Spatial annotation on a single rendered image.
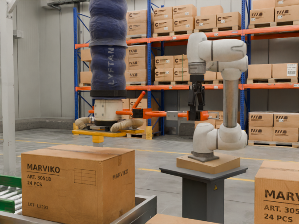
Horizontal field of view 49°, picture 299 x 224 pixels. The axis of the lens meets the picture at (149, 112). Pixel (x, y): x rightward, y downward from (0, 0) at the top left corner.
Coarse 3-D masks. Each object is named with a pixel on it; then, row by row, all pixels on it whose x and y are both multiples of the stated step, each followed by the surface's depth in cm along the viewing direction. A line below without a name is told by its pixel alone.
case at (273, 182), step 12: (264, 168) 162; (276, 168) 162; (288, 168) 162; (264, 180) 145; (276, 180) 143; (288, 180) 141; (264, 192) 145; (276, 192) 143; (288, 192) 141; (264, 204) 145; (276, 204) 143; (288, 204) 141; (264, 216) 146; (276, 216) 144; (288, 216) 142
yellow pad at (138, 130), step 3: (99, 129) 213; (102, 129) 211; (120, 129) 204; (123, 129) 204; (126, 129) 202; (129, 129) 201; (132, 129) 200; (135, 129) 201; (138, 129) 204; (141, 129) 204; (126, 132) 201; (129, 132) 199; (132, 132) 198; (135, 132) 197; (138, 132) 200; (141, 132) 203
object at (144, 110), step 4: (132, 108) 187; (136, 108) 189; (140, 108) 192; (144, 108) 183; (148, 108) 186; (132, 112) 187; (136, 112) 185; (140, 112) 184; (144, 112) 183; (132, 116) 186; (136, 116) 184; (140, 116) 183; (144, 116) 183; (148, 116) 186
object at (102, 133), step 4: (88, 128) 197; (108, 128) 189; (72, 132) 200; (76, 132) 198; (80, 132) 196; (84, 132) 194; (88, 132) 192; (92, 132) 191; (96, 132) 189; (100, 132) 188; (104, 132) 187; (108, 132) 186; (112, 132) 184; (116, 132) 186; (120, 132) 187; (124, 132) 188; (108, 136) 184; (112, 136) 182; (116, 136) 182
